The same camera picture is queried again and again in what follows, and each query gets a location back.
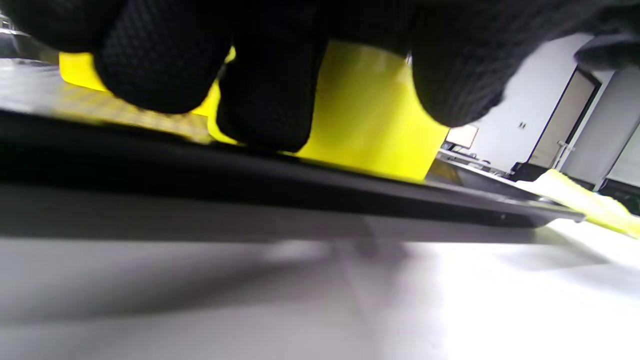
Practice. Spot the person's left hand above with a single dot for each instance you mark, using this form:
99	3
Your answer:
270	75

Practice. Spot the yellow plastic food container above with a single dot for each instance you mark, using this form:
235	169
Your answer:
370	115
77	70

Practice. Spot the white yellow dish cloth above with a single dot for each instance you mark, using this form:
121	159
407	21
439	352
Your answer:
590	200

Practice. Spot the black plastic tray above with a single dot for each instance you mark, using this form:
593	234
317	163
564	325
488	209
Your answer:
250	185

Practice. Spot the computer monitor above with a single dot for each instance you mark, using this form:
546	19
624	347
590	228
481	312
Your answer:
462	136

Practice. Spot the brown door with dark frame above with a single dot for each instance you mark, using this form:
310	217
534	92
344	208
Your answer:
565	120

